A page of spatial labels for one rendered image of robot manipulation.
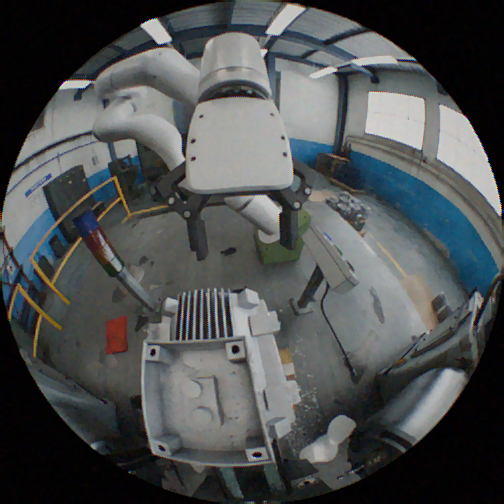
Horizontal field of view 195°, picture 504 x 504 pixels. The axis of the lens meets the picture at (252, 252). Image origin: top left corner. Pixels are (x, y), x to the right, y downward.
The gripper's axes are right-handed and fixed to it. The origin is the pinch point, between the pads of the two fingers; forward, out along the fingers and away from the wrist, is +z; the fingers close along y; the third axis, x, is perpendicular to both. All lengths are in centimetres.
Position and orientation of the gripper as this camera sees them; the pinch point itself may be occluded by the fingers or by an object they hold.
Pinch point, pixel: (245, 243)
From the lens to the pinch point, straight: 15.2
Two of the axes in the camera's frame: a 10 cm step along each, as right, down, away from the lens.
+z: 0.8, 9.7, 2.4
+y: -9.9, 1.1, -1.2
